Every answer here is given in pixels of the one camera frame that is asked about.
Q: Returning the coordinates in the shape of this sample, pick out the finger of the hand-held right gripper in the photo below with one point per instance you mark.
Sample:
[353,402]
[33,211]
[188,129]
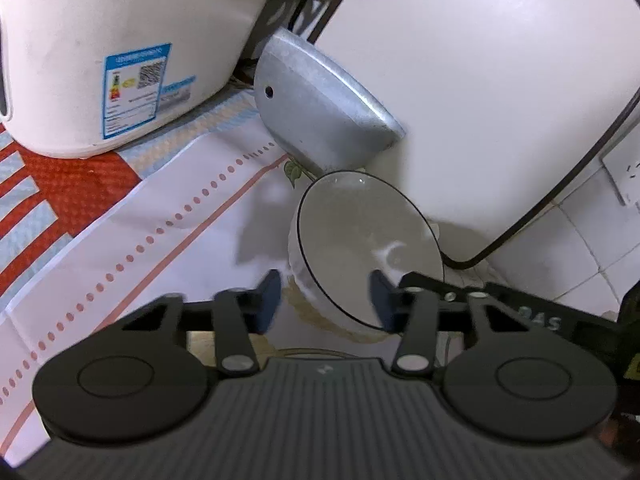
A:
[450,285]

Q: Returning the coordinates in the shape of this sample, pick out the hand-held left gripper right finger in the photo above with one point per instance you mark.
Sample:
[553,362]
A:
[380,302]

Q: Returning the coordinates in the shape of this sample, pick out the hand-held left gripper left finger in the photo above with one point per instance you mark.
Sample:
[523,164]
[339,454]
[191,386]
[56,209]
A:
[267,302]

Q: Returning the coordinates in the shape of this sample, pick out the small white ribbed bowl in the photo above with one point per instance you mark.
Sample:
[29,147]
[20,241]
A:
[365,240]

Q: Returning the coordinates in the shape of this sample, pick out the floral tablecloth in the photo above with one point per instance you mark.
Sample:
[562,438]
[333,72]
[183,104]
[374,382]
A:
[200,240]

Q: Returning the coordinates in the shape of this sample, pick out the aluminium scoop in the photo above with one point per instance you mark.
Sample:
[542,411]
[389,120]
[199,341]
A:
[320,105]

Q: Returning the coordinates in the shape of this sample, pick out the red and blue striped cloth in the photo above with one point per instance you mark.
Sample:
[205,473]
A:
[75,180]

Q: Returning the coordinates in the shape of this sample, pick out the black metal rack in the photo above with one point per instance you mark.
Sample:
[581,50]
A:
[300,15]

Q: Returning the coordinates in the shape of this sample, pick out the white rice cooker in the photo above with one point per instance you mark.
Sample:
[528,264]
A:
[100,35]

